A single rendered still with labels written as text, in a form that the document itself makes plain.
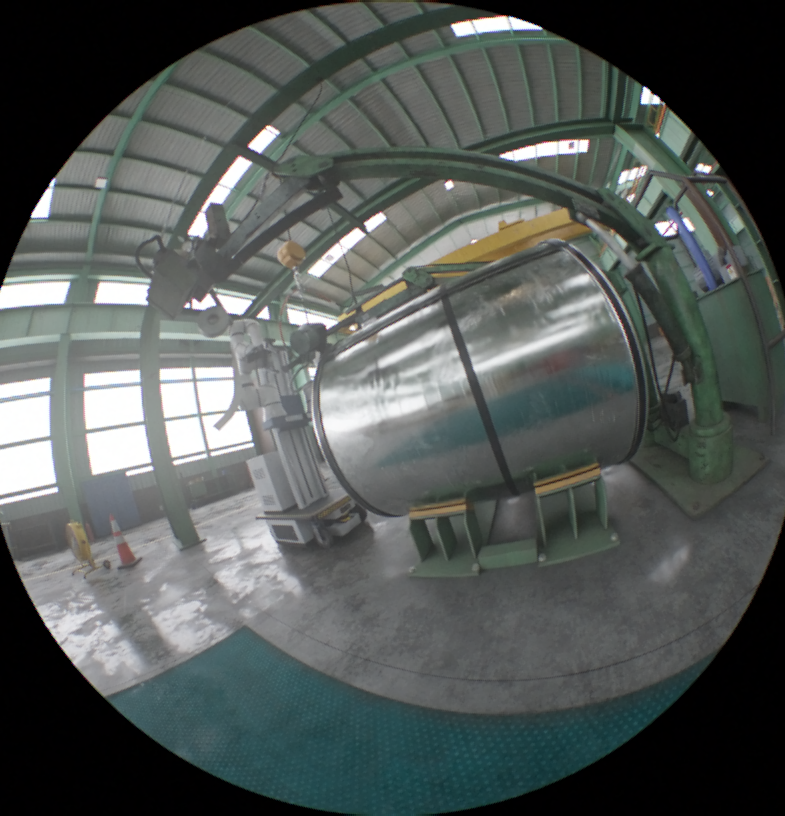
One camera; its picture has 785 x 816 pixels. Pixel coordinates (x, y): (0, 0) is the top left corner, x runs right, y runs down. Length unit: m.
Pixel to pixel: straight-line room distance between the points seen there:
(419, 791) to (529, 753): 0.24
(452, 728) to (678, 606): 0.68
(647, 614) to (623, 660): 0.16
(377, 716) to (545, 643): 0.51
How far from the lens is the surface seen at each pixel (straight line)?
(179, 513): 3.89
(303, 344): 1.43
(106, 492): 10.22
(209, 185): 3.38
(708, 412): 1.38
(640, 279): 1.11
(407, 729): 0.82
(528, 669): 0.84
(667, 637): 0.90
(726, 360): 2.22
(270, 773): 0.94
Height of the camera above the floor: 0.75
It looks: 4 degrees up
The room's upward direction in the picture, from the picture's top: 19 degrees counter-clockwise
